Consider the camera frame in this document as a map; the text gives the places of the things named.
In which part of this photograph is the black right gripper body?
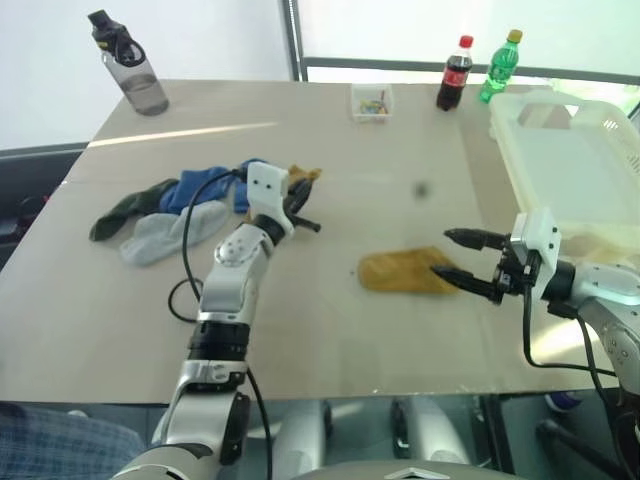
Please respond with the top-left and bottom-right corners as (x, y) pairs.
(492, 234), (532, 307)

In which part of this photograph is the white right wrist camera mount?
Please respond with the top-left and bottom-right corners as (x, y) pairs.
(514, 206), (562, 302)

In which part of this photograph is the purple white shoe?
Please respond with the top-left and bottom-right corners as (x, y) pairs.
(543, 391), (582, 414)

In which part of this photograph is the dark furniture beside table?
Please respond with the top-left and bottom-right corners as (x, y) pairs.
(0, 142), (90, 274)

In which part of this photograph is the silver rounded robot leg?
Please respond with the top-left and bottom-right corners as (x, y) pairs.
(272, 397), (335, 474)
(389, 396), (472, 467)

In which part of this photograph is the light grey sock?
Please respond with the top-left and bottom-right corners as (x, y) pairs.
(119, 200), (229, 268)

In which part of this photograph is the large mustard yellow sock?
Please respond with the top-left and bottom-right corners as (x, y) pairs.
(357, 244), (460, 298)

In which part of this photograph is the dark green sock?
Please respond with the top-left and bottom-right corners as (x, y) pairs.
(89, 178), (180, 243)

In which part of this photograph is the small clear plastic box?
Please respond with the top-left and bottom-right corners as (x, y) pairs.
(349, 82), (396, 123)

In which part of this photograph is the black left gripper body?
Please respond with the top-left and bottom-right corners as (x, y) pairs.
(283, 185), (305, 221)

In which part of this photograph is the grey water bottle black lid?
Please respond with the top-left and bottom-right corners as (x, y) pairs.
(87, 8), (171, 118)

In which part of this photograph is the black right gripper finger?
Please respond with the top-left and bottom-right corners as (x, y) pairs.
(430, 264), (504, 305)
(443, 226), (511, 253)

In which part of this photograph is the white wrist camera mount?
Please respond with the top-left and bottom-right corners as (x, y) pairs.
(246, 161), (297, 237)
(514, 206), (562, 302)

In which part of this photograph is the silver robot torso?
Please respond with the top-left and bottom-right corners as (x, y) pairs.
(277, 460), (504, 480)

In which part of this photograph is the black chair base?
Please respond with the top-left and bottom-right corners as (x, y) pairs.
(535, 418), (640, 480)

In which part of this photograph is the blue checked clothing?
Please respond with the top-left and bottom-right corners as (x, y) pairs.
(0, 401), (147, 480)

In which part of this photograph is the grey window frame post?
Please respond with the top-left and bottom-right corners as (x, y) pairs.
(278, 0), (310, 82)

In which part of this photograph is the cola bottle red cap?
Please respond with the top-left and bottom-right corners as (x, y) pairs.
(435, 34), (476, 113)

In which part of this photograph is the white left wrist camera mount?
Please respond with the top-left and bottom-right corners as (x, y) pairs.
(246, 161), (297, 237)

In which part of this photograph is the green soda bottle yellow cap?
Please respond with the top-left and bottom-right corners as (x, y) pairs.
(478, 29), (525, 105)

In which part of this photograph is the small mustard yellow sock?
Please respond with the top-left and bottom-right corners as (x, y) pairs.
(286, 163), (323, 202)

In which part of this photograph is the white plastic basket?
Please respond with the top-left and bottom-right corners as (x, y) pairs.
(488, 88), (640, 262)

